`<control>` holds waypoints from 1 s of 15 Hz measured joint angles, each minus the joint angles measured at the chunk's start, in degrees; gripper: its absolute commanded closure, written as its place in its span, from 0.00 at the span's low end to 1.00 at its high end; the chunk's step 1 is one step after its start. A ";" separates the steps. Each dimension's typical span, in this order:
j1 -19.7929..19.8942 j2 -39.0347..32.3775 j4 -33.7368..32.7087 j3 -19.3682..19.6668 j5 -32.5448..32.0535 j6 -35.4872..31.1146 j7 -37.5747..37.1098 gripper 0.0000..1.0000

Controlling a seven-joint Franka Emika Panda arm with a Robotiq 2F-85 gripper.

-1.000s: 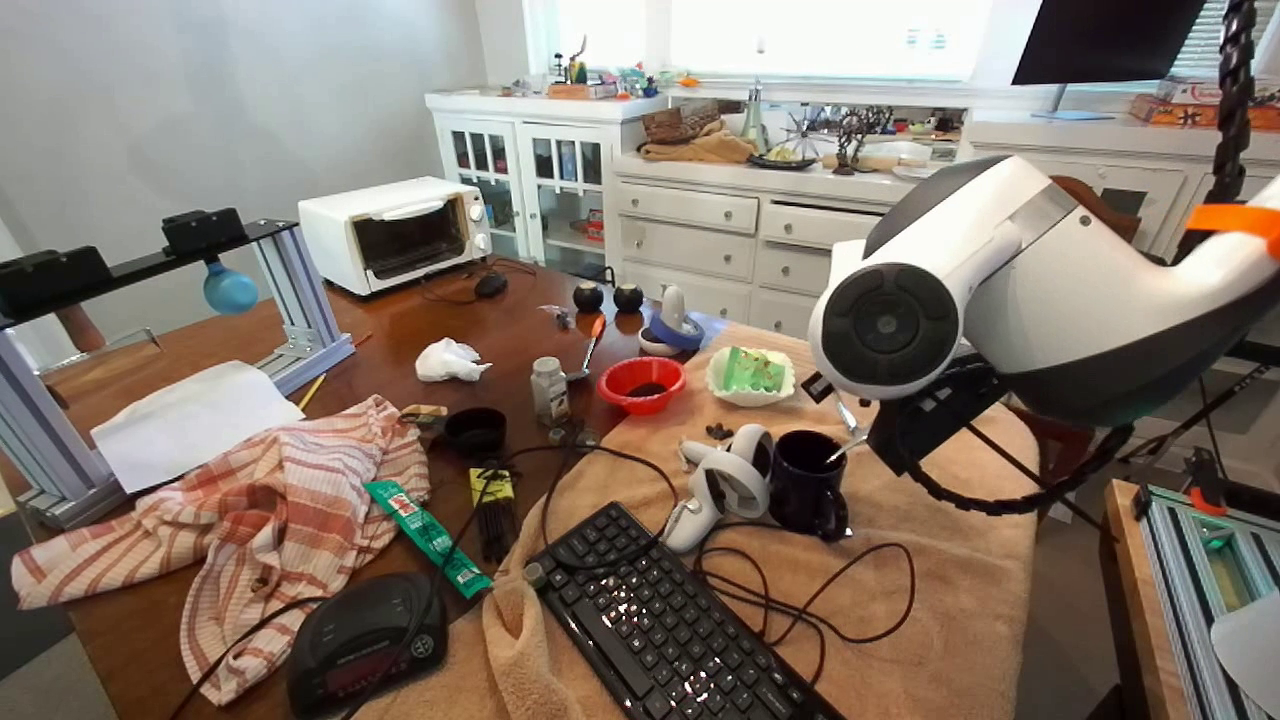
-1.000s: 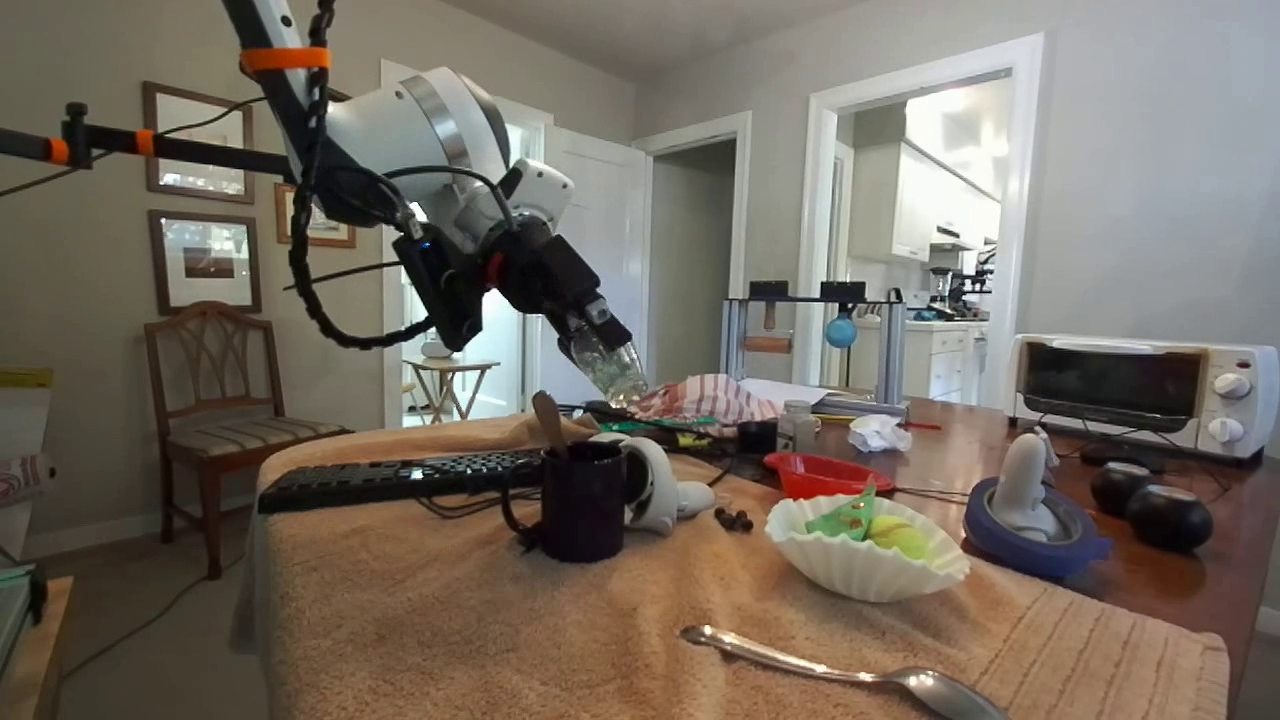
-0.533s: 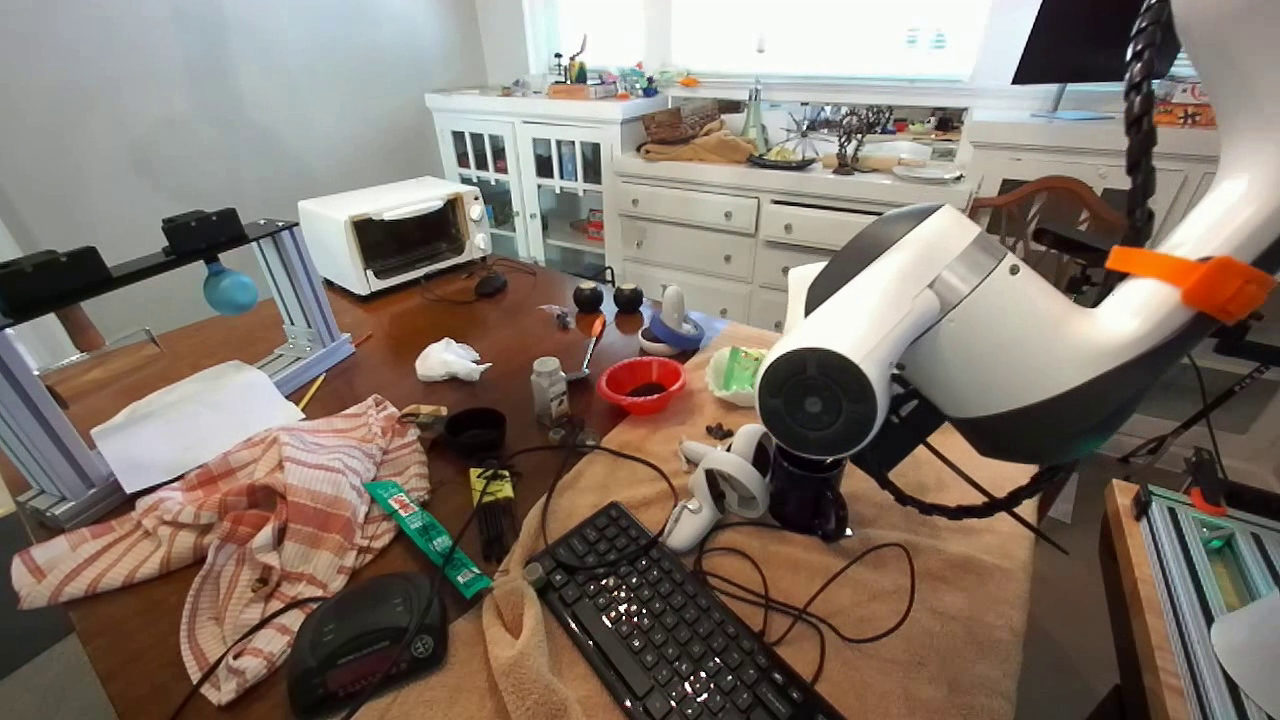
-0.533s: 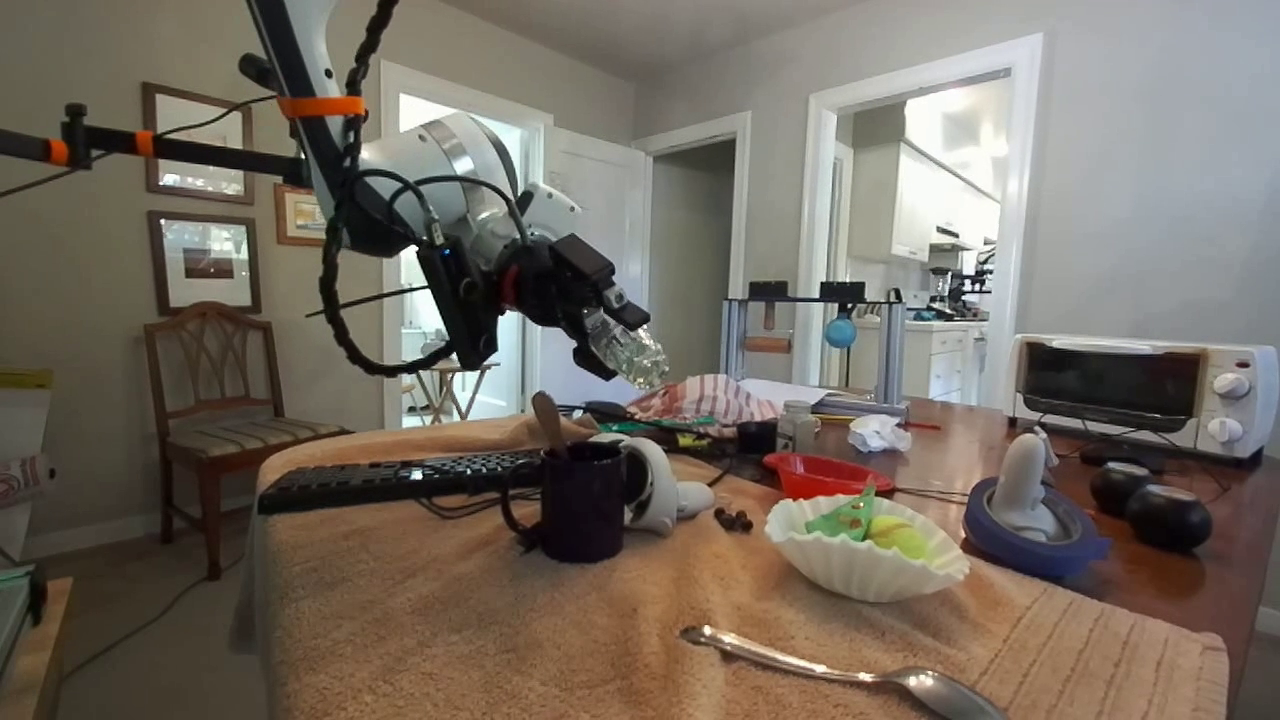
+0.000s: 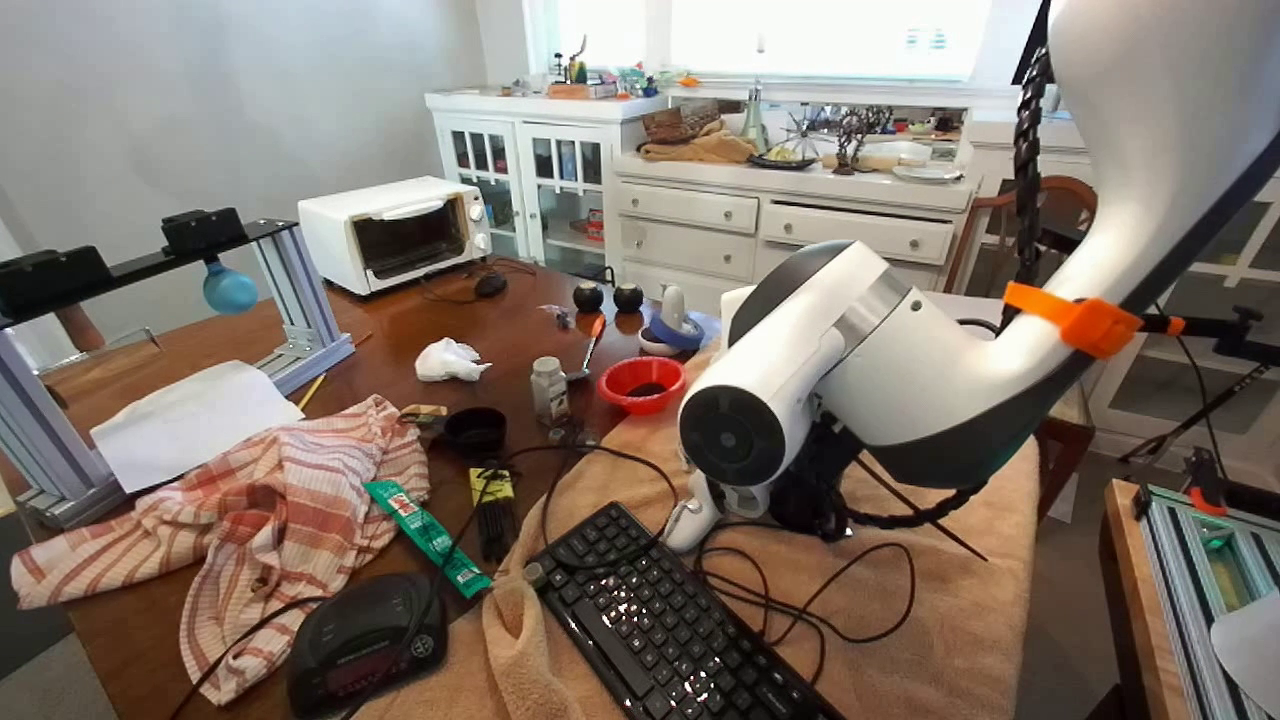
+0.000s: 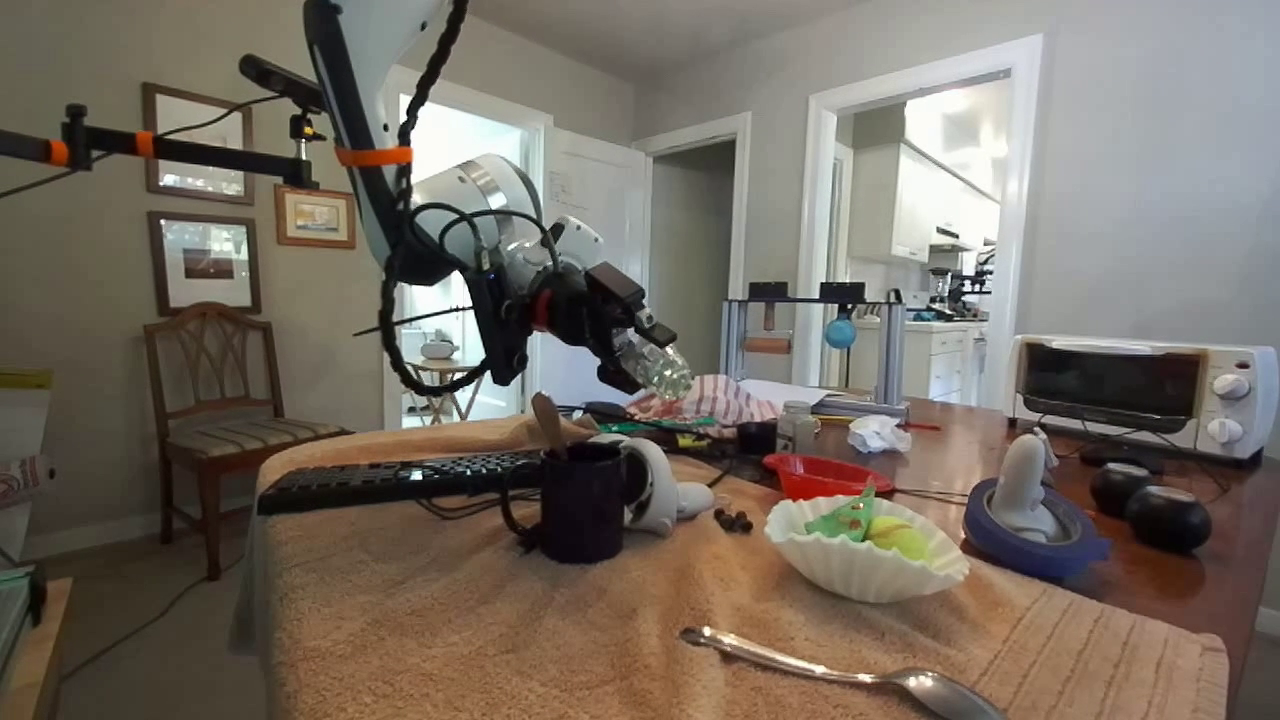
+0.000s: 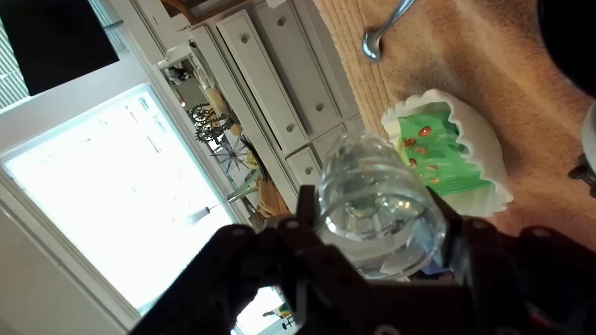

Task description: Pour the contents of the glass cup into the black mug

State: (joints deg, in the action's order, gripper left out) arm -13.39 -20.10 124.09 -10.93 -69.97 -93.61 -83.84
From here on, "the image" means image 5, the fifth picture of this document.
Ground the red plastic bowl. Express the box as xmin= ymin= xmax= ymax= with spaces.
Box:
xmin=595 ymin=353 xmax=697 ymax=422

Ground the orange and grey pen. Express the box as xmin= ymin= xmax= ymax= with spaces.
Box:
xmin=578 ymin=312 xmax=613 ymax=385

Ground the white plastic figure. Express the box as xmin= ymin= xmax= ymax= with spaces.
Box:
xmin=651 ymin=281 xmax=691 ymax=335

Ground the white drawer sideboard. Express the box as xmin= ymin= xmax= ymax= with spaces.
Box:
xmin=604 ymin=150 xmax=985 ymax=323

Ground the white computer mouse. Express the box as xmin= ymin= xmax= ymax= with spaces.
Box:
xmin=657 ymin=475 xmax=776 ymax=554

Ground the black round dish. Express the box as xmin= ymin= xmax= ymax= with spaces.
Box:
xmin=440 ymin=402 xmax=511 ymax=464

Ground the crumpled white tissue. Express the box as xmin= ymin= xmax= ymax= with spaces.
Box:
xmin=413 ymin=335 xmax=497 ymax=388

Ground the white glass door cabinet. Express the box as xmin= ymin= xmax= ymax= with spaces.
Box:
xmin=964 ymin=116 xmax=1280 ymax=464
xmin=419 ymin=88 xmax=667 ymax=282

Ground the black and yellow tool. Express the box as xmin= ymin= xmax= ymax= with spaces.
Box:
xmin=466 ymin=457 xmax=524 ymax=567

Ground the small tan object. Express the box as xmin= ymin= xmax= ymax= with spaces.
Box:
xmin=398 ymin=401 xmax=451 ymax=441

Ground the brown wicker basket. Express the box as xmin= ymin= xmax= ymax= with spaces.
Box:
xmin=635 ymin=98 xmax=732 ymax=149

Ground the dark shallow dish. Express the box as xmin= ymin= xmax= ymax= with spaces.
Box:
xmin=745 ymin=140 xmax=821 ymax=174

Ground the black computer keyboard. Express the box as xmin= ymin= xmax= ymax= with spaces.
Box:
xmin=524 ymin=500 xmax=848 ymax=720

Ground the long green packet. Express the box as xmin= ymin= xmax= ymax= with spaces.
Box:
xmin=364 ymin=475 xmax=497 ymax=609

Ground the white toaster oven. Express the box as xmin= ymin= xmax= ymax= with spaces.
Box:
xmin=293 ymin=173 xmax=497 ymax=299

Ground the beige terry towel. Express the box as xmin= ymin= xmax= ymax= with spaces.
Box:
xmin=354 ymin=357 xmax=1046 ymax=720

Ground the black alarm clock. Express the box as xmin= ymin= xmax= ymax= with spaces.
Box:
xmin=283 ymin=572 xmax=451 ymax=720

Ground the red striped cloth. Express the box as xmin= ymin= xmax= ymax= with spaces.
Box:
xmin=10 ymin=393 xmax=435 ymax=710

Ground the blue ball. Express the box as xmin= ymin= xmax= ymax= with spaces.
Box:
xmin=201 ymin=255 xmax=265 ymax=320

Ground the white paper sheet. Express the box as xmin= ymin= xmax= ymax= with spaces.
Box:
xmin=88 ymin=357 xmax=307 ymax=495

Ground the wooden chair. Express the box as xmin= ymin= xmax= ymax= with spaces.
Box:
xmin=935 ymin=173 xmax=1104 ymax=523

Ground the wooden side table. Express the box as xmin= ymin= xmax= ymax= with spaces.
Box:
xmin=1096 ymin=475 xmax=1206 ymax=720

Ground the black boom stand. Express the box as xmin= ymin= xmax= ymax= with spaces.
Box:
xmin=1116 ymin=299 xmax=1280 ymax=510

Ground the white round disc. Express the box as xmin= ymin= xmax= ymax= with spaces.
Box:
xmin=1207 ymin=592 xmax=1280 ymax=720

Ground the black keyboard cable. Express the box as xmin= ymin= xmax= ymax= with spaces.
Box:
xmin=537 ymin=441 xmax=926 ymax=691

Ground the aluminium profile frame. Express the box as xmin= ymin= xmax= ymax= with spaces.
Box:
xmin=0 ymin=216 xmax=360 ymax=531
xmin=1134 ymin=475 xmax=1280 ymax=720

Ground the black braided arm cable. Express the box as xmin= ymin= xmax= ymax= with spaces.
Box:
xmin=835 ymin=0 xmax=1055 ymax=563

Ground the orange cable clamp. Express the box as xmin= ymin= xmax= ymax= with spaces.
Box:
xmin=999 ymin=274 xmax=1148 ymax=364

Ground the black stereo camera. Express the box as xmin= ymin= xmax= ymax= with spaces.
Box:
xmin=0 ymin=243 xmax=117 ymax=326
xmin=158 ymin=205 xmax=253 ymax=265

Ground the black clock power cable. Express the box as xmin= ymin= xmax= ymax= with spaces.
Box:
xmin=163 ymin=592 xmax=323 ymax=720

